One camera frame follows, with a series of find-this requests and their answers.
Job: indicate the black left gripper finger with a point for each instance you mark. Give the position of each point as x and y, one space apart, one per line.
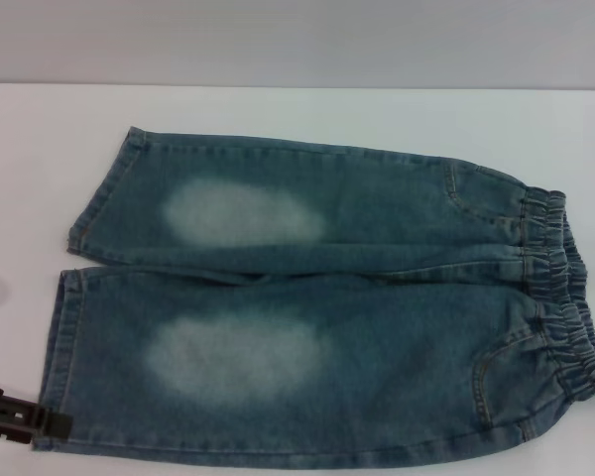
25 411
7 434

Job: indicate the blue washed denim shorts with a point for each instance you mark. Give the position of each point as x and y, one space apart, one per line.
357 317

